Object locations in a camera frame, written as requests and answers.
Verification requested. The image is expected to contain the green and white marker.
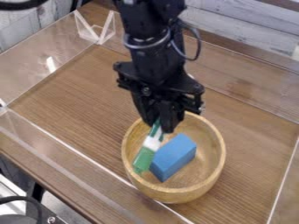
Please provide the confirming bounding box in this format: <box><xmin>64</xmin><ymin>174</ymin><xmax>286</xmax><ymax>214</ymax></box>
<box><xmin>133</xmin><ymin>120</ymin><xmax>165</xmax><ymax>174</ymax></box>

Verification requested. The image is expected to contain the black table frame bracket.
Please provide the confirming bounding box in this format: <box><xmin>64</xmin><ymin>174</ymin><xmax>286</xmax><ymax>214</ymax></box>
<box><xmin>26</xmin><ymin>182</ymin><xmax>67</xmax><ymax>224</ymax></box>

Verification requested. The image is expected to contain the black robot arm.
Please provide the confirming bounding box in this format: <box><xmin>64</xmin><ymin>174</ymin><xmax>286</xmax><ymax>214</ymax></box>
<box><xmin>114</xmin><ymin>0</ymin><xmax>205</xmax><ymax>133</ymax></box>

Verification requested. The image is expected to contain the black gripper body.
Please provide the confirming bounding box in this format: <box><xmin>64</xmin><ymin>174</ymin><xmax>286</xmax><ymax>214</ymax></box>
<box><xmin>113</xmin><ymin>43</ymin><xmax>206</xmax><ymax>116</ymax></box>

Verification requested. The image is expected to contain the blue rectangular block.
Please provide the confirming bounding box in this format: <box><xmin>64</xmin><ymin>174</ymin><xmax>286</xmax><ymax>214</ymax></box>
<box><xmin>150</xmin><ymin>133</ymin><xmax>197</xmax><ymax>182</ymax></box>

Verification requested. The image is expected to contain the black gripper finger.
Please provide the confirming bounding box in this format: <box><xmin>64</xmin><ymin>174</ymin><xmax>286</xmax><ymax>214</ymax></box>
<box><xmin>131</xmin><ymin>92</ymin><xmax>159</xmax><ymax>126</ymax></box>
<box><xmin>159</xmin><ymin>101</ymin><xmax>185</xmax><ymax>133</ymax></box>

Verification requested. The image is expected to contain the clear acrylic tray wall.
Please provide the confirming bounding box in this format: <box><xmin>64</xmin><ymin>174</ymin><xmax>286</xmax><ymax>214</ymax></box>
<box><xmin>0</xmin><ymin>3</ymin><xmax>299</xmax><ymax>224</ymax></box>

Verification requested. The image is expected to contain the black cable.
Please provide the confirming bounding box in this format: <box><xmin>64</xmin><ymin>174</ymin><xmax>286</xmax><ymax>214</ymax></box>
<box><xmin>0</xmin><ymin>195</ymin><xmax>42</xmax><ymax>224</ymax></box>

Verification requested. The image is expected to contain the brown wooden bowl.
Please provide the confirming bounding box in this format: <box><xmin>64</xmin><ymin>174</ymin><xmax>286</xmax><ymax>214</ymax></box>
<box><xmin>122</xmin><ymin>112</ymin><xmax>227</xmax><ymax>204</ymax></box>

